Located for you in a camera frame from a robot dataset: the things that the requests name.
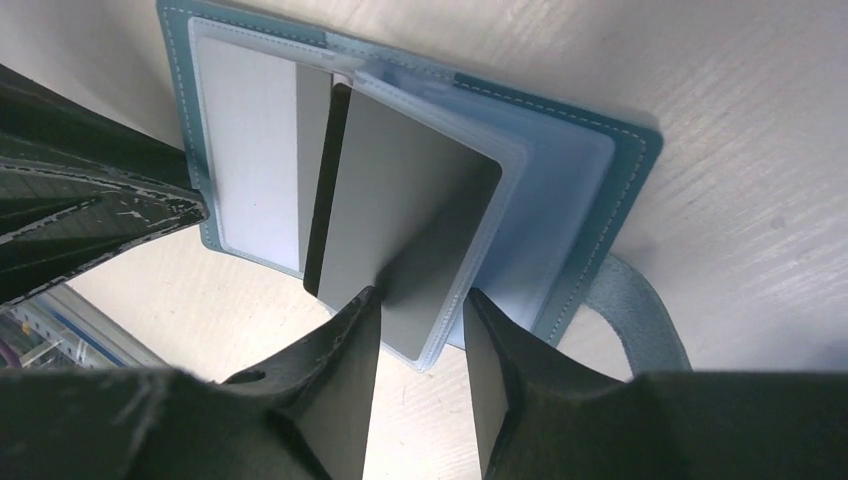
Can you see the white card with black stripe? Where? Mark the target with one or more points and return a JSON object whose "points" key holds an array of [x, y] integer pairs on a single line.
{"points": [[264, 119]]}

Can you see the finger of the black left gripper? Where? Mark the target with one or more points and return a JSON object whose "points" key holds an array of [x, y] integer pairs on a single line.
{"points": [[78, 189]]}

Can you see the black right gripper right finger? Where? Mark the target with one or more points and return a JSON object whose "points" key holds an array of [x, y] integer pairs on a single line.
{"points": [[538, 414]]}

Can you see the teal leather card holder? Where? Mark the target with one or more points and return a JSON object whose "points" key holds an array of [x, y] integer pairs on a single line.
{"points": [[570, 176]]}

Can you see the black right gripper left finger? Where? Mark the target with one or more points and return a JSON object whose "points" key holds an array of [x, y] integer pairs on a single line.
{"points": [[302, 413]]}

